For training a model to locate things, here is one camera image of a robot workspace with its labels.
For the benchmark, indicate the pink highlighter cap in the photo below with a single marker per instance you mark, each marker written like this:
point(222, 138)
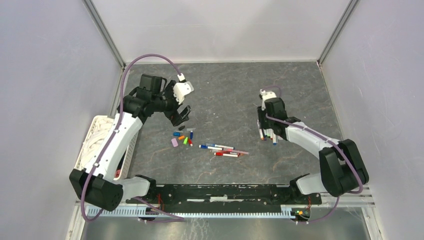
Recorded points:
point(174, 142)

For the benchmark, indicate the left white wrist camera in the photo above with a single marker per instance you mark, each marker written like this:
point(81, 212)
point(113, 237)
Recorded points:
point(182, 89)

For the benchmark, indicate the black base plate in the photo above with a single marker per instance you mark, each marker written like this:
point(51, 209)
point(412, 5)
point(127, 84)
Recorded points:
point(227, 198)

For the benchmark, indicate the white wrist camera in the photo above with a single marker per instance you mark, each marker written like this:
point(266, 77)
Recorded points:
point(182, 89)
point(266, 95)

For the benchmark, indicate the clear cap blue pen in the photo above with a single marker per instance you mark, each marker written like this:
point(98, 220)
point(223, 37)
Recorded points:
point(220, 146)

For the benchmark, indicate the blue cap lower marker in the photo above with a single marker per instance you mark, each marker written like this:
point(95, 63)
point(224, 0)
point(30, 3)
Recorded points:
point(210, 147)

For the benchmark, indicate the slotted cable duct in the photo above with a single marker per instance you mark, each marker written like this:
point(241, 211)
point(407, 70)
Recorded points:
point(142, 212)

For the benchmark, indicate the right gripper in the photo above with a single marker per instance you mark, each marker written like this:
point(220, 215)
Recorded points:
point(260, 113)

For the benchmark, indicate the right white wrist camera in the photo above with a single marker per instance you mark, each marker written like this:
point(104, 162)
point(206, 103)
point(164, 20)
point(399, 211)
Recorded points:
point(266, 95)

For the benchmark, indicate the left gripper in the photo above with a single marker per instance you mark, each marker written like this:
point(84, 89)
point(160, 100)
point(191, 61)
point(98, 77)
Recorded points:
point(176, 118)

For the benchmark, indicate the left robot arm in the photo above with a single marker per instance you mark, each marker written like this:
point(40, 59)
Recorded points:
point(95, 183)

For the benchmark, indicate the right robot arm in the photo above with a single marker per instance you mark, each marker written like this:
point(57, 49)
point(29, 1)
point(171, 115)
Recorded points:
point(341, 167)

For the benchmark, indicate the red cap lower marker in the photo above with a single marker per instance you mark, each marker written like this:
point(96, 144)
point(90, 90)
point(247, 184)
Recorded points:
point(226, 154)

